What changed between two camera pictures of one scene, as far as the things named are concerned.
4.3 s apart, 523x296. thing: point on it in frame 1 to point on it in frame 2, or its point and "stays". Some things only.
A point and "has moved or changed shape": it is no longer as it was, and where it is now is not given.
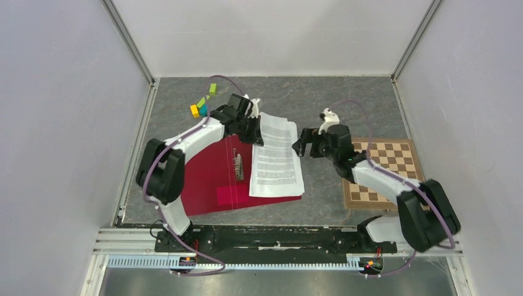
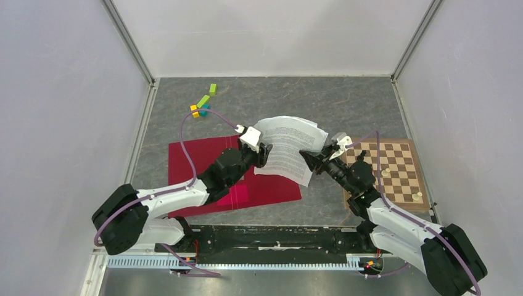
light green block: [213, 89] stays
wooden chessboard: [398, 155] stays
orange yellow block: [194, 111] stays
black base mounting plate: [274, 240] stays
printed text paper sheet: [275, 166] has moved or changed shape
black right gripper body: [320, 146] to [335, 168]
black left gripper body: [247, 129] to [248, 158]
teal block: [203, 111] stays
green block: [202, 101] stays
